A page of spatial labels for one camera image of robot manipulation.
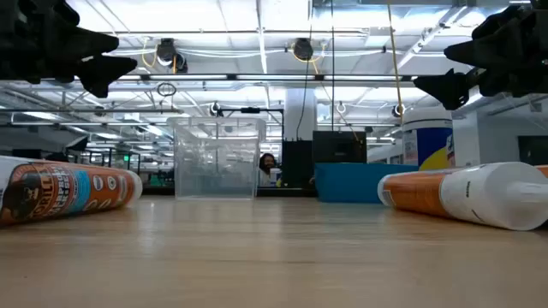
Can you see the black aluminium table frame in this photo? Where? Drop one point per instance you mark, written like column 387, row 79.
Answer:
column 287, row 192

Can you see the person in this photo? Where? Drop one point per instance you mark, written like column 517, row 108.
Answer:
column 267, row 162

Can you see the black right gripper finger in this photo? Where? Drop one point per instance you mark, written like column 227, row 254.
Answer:
column 479, row 49
column 449, row 87

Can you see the Lysol wipes canister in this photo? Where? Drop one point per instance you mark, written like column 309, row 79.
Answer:
column 428, row 141

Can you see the teal plastic bin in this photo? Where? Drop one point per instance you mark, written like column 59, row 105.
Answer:
column 355, row 184

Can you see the clear plastic bin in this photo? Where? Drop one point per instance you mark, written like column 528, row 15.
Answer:
column 216, row 162

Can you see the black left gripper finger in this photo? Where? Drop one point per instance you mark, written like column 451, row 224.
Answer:
column 81, row 43
column 107, row 70

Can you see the white column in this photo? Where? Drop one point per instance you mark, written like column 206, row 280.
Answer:
column 299, row 115

